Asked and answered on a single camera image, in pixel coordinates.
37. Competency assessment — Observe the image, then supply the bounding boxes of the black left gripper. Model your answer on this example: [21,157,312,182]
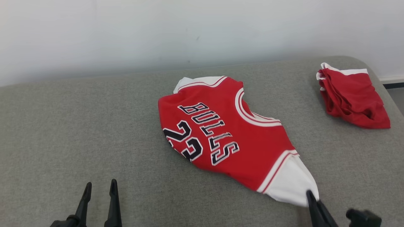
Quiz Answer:
[50,179,122,227]

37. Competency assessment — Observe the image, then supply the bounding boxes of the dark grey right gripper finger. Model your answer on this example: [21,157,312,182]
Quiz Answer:
[317,201,339,227]
[306,190,327,227]

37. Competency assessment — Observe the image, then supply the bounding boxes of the red Bulls basketball jersey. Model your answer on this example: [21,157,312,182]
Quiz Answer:
[157,76,320,207]

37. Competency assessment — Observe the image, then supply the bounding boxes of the red shorts with white band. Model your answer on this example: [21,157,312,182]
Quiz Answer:
[316,62,391,129]

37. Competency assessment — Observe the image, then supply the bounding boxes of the dark skirting board strip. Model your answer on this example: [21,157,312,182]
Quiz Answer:
[380,77,404,90]

